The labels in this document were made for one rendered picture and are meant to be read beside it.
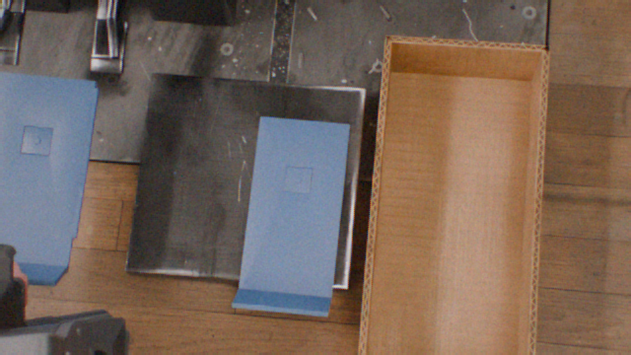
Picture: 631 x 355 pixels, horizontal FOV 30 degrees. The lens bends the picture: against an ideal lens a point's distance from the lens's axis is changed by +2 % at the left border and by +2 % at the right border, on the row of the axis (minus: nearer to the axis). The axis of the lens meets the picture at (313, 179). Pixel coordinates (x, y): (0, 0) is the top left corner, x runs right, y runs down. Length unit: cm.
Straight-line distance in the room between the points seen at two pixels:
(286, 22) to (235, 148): 12
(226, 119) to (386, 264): 17
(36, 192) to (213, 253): 14
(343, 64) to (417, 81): 6
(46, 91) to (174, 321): 20
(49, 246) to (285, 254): 17
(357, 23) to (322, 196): 15
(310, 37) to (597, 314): 31
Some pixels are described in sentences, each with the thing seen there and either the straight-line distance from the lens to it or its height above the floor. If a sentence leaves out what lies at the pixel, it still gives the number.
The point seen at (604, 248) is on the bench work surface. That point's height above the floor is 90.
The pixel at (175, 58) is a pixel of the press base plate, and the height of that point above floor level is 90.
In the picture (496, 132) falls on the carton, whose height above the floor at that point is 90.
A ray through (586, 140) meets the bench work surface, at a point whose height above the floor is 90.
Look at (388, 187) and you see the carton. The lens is 92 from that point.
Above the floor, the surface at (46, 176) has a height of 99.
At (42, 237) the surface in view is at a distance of 85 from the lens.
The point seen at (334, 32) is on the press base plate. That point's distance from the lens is 96.
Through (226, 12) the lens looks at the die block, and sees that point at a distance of 94.
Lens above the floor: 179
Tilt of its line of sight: 75 degrees down
